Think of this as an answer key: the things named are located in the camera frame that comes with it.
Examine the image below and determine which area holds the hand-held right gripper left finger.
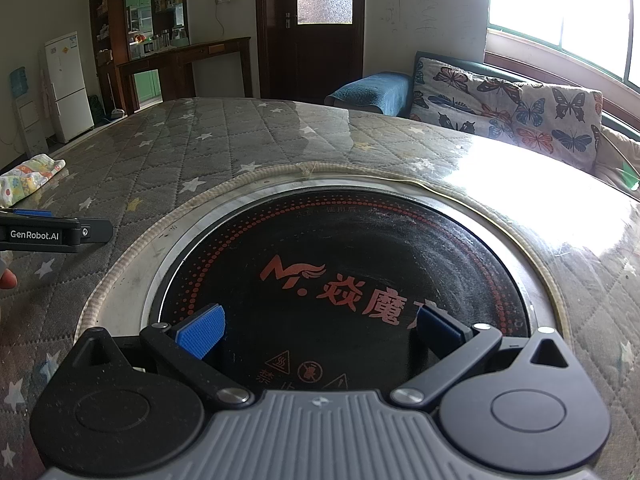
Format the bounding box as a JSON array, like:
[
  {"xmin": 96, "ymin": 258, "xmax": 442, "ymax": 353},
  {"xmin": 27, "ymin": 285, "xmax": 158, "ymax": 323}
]
[{"xmin": 72, "ymin": 303, "xmax": 253, "ymax": 407}]

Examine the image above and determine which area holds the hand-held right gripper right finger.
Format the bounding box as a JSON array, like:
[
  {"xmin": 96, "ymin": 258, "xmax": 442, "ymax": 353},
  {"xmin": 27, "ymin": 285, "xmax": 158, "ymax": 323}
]
[{"xmin": 390, "ymin": 305, "xmax": 583, "ymax": 407}]

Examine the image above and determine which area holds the colourful folded cloth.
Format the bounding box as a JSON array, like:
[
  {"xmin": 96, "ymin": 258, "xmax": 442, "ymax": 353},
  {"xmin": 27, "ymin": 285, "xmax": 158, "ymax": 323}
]
[{"xmin": 0, "ymin": 156, "xmax": 67, "ymax": 208}]

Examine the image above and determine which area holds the mop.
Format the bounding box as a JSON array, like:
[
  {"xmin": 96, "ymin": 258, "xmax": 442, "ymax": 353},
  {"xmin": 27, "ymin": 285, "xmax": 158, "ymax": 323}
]
[{"xmin": 102, "ymin": 67, "xmax": 128, "ymax": 121}]

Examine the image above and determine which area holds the round black induction cooktop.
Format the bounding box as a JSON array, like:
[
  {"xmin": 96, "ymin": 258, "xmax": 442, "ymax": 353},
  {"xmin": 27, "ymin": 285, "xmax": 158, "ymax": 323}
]
[{"xmin": 75, "ymin": 175, "xmax": 571, "ymax": 396}]

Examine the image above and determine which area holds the white refrigerator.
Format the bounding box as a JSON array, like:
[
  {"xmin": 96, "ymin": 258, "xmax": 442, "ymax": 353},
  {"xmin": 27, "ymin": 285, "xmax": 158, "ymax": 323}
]
[{"xmin": 42, "ymin": 31, "xmax": 96, "ymax": 145}]

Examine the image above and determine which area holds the dark wooden console table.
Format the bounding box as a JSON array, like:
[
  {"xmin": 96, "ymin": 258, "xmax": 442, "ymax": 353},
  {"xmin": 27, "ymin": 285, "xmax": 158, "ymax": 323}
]
[{"xmin": 116, "ymin": 36, "xmax": 252, "ymax": 116}]

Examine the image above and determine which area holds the dark wooden shelf cabinet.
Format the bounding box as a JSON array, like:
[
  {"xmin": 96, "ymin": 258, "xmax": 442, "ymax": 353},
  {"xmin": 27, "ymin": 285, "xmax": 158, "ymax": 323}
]
[{"xmin": 89, "ymin": 0, "xmax": 191, "ymax": 116}]

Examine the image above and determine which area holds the butterfly print sofa cushion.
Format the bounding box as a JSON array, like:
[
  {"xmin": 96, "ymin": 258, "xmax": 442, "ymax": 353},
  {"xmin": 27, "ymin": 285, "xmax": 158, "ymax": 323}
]
[{"xmin": 410, "ymin": 55, "xmax": 606, "ymax": 171}]

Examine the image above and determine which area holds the blue cushion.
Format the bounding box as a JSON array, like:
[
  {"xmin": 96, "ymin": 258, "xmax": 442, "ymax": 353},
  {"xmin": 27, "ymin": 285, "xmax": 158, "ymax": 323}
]
[{"xmin": 325, "ymin": 72, "xmax": 415, "ymax": 118}]

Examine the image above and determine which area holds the beige sofa cushion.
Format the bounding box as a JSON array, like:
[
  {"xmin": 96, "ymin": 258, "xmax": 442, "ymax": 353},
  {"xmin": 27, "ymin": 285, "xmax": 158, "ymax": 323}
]
[{"xmin": 592, "ymin": 125, "xmax": 640, "ymax": 196}]

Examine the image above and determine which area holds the dark wooden door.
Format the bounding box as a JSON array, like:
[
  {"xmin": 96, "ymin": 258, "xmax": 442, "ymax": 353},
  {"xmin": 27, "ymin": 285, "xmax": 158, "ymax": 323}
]
[{"xmin": 255, "ymin": 0, "xmax": 366, "ymax": 103}]

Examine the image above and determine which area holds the window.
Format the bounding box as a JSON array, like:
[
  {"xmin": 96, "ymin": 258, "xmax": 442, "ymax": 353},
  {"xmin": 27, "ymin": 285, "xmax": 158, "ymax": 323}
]
[{"xmin": 485, "ymin": 0, "xmax": 640, "ymax": 86}]

